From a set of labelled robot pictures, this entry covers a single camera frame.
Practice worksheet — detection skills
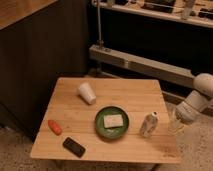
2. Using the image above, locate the grey metal shelf frame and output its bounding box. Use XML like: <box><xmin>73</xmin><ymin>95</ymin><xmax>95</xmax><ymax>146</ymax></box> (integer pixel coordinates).
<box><xmin>88</xmin><ymin>0</ymin><xmax>213</xmax><ymax>118</ymax></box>

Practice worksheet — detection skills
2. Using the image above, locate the small white patterned bottle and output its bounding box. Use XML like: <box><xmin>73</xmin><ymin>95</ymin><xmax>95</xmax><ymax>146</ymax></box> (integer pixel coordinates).
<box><xmin>140</xmin><ymin>112</ymin><xmax>158</xmax><ymax>138</ymax></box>

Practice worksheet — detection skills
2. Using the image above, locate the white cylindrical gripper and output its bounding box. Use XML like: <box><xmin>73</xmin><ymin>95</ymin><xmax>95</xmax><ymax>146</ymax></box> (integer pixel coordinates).
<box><xmin>169</xmin><ymin>91</ymin><xmax>209</xmax><ymax>134</ymax></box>

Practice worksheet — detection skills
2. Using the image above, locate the green round plate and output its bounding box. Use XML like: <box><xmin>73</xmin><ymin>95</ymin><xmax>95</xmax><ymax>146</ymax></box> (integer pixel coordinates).
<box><xmin>94</xmin><ymin>106</ymin><xmax>129</xmax><ymax>139</ymax></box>

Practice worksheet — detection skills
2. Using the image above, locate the small wooden table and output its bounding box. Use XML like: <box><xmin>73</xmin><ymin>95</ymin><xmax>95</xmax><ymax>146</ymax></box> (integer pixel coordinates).
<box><xmin>30</xmin><ymin>78</ymin><xmax>180</xmax><ymax>164</ymax></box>

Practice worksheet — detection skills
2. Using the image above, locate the white paper cup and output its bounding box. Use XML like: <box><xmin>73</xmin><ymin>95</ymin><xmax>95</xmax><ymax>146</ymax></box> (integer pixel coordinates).
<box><xmin>78</xmin><ymin>82</ymin><xmax>96</xmax><ymax>105</ymax></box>

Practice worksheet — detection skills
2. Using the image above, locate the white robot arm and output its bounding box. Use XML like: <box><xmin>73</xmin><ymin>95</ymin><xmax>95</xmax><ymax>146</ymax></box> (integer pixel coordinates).
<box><xmin>169</xmin><ymin>73</ymin><xmax>213</xmax><ymax>134</ymax></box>

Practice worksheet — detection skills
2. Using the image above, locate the dark wooden cabinet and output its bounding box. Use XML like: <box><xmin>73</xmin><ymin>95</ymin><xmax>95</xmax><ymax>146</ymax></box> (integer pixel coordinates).
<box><xmin>0</xmin><ymin>0</ymin><xmax>89</xmax><ymax>139</ymax></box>

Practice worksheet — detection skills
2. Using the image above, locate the white sponge block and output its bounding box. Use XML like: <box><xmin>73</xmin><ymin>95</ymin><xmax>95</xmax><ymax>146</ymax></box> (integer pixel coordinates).
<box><xmin>104</xmin><ymin>114</ymin><xmax>123</xmax><ymax>128</ymax></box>

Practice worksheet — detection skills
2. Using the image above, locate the vertical metal pole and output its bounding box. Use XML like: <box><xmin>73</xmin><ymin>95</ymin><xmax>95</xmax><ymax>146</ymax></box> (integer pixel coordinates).
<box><xmin>97</xmin><ymin>0</ymin><xmax>103</xmax><ymax>49</ymax></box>

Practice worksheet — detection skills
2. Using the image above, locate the orange carrot toy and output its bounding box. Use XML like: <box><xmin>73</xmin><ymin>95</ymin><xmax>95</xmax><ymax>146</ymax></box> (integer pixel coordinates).
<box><xmin>48</xmin><ymin>120</ymin><xmax>62</xmax><ymax>135</ymax></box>

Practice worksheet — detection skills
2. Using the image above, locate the black rectangular phone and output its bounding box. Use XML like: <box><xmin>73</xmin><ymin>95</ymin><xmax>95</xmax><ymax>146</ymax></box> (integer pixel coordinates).
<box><xmin>63</xmin><ymin>137</ymin><xmax>86</xmax><ymax>157</ymax></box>

